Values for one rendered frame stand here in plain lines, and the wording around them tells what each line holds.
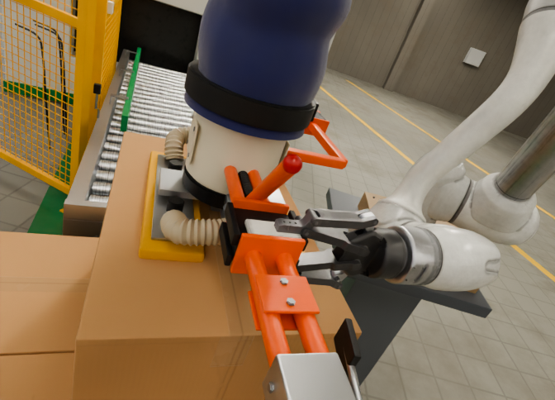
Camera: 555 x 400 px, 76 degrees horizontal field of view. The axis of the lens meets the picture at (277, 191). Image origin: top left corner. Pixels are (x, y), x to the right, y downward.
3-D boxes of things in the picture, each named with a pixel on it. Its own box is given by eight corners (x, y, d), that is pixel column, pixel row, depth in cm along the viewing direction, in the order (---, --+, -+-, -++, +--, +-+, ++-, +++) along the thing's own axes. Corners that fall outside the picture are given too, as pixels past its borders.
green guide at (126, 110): (126, 54, 300) (128, 44, 296) (139, 58, 304) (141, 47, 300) (102, 128, 172) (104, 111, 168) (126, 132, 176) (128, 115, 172)
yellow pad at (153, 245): (149, 157, 81) (153, 137, 79) (193, 164, 85) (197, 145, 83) (137, 259, 54) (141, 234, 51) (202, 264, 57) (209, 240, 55)
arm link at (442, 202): (396, 192, 130) (423, 138, 119) (445, 213, 125) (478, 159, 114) (387, 209, 117) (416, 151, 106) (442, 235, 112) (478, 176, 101)
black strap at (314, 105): (182, 70, 67) (186, 49, 66) (291, 99, 76) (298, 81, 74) (185, 112, 49) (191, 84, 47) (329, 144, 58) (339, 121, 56)
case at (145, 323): (110, 250, 107) (124, 130, 88) (236, 258, 122) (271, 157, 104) (64, 493, 59) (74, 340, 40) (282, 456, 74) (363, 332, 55)
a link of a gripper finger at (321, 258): (351, 244, 53) (348, 251, 54) (279, 250, 50) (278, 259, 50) (362, 262, 50) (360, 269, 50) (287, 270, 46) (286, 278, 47)
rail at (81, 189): (120, 71, 305) (123, 49, 297) (127, 73, 308) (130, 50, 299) (62, 247, 121) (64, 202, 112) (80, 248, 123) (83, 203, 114)
